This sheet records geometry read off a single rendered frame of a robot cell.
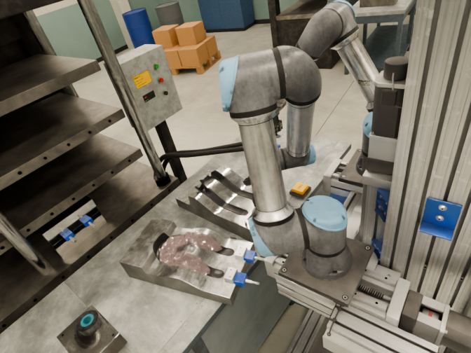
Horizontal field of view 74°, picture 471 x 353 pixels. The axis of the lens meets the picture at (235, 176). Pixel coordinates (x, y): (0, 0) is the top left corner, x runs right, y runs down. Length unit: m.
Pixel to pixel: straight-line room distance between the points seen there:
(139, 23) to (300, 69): 7.71
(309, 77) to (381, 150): 0.34
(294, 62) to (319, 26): 0.48
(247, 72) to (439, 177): 0.51
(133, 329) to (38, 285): 0.61
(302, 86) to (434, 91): 0.26
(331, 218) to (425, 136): 0.29
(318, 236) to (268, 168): 0.23
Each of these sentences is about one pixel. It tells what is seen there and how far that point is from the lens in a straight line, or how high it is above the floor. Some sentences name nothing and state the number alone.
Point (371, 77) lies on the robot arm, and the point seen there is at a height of 1.37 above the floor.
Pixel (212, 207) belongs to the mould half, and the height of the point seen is 0.90.
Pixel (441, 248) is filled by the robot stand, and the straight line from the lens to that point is 1.04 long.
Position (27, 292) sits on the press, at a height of 0.78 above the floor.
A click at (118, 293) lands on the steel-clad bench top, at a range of 1.49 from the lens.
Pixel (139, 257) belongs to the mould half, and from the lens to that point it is 1.41.
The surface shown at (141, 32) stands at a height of 0.46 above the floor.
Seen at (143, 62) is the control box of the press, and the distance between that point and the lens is 1.88.
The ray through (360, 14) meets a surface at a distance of 4.63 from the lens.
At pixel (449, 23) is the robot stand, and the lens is 0.72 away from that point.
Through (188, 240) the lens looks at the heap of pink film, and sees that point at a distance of 1.38.
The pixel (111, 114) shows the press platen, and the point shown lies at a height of 1.29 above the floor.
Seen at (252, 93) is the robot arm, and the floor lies 1.60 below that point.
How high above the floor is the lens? 1.89
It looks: 37 degrees down
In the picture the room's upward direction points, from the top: 14 degrees counter-clockwise
